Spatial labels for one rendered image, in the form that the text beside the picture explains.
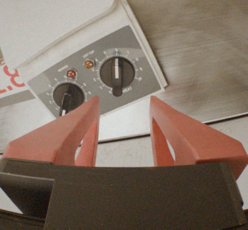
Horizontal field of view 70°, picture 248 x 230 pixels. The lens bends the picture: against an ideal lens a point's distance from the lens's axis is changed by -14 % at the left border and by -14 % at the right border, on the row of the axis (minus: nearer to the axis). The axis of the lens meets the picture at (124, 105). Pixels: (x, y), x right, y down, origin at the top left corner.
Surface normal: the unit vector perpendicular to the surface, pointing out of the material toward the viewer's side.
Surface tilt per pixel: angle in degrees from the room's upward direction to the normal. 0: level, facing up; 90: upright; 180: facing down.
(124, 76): 30
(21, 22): 0
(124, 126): 0
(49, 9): 0
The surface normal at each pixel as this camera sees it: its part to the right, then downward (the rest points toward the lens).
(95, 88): 0.02, 0.58
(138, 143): -0.21, 0.14
